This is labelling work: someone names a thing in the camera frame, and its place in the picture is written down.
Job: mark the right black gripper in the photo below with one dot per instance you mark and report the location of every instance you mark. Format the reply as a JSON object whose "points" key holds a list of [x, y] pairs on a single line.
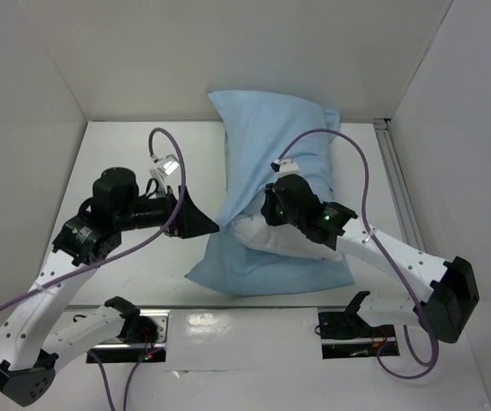
{"points": [[268, 205]]}

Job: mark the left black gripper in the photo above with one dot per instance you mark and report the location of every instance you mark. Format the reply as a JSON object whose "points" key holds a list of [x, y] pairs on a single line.
{"points": [[190, 221]]}

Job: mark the white pillow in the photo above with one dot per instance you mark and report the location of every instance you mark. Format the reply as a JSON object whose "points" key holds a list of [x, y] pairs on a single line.
{"points": [[284, 240]]}

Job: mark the blue green pillowcase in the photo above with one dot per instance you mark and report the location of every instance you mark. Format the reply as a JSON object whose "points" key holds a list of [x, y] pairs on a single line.
{"points": [[259, 126]]}

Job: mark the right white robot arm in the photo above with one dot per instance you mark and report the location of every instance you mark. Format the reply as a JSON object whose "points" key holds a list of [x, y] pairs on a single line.
{"points": [[445, 292]]}

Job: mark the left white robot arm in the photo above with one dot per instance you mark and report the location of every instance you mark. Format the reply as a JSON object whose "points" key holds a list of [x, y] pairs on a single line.
{"points": [[31, 352]]}

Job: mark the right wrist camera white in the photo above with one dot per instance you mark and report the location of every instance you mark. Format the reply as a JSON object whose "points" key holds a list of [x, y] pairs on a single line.
{"points": [[284, 167]]}

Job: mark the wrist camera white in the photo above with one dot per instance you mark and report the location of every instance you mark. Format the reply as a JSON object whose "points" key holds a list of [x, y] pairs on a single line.
{"points": [[162, 168], [284, 167]]}

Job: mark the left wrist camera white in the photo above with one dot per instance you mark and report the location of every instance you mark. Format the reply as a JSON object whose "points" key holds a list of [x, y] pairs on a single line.
{"points": [[162, 168]]}

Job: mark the aluminium rail frame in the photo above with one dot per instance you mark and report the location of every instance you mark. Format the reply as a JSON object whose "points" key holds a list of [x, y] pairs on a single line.
{"points": [[400, 193]]}

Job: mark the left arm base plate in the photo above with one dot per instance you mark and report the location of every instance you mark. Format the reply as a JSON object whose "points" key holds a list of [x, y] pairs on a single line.
{"points": [[146, 341]]}

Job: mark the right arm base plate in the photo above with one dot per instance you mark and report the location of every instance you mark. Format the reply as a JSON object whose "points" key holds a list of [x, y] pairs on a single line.
{"points": [[343, 336]]}

